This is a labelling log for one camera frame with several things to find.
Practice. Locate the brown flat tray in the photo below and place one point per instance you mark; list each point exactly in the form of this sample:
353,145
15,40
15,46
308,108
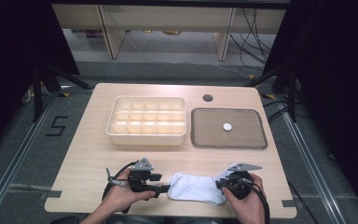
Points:
228,127

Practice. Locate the grey tape strip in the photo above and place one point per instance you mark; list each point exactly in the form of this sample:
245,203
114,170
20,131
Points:
51,194
289,203

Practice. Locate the cream compartment storage box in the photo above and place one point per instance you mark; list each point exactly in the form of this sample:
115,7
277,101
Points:
147,119

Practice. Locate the aluminium floor rail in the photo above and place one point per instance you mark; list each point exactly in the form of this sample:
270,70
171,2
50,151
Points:
15,158
312,161

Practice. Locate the person's left hand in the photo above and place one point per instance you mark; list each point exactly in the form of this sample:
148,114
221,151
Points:
121,197

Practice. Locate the person's right hand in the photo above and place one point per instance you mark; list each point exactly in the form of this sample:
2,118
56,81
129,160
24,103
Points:
250,205

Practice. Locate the white sock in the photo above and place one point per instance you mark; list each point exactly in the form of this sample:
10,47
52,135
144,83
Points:
194,188

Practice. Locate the black curtain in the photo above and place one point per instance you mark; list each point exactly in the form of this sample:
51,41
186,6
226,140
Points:
338,77
9,62

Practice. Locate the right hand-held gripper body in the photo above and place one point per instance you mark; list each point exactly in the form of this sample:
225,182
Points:
239,185

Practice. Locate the black metal stand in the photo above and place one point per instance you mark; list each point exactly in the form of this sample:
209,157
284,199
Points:
38,93
290,93

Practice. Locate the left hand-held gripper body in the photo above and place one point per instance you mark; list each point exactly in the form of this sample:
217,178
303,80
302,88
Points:
140,180

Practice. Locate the light wooden shelf unit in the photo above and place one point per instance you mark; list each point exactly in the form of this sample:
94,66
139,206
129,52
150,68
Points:
167,18

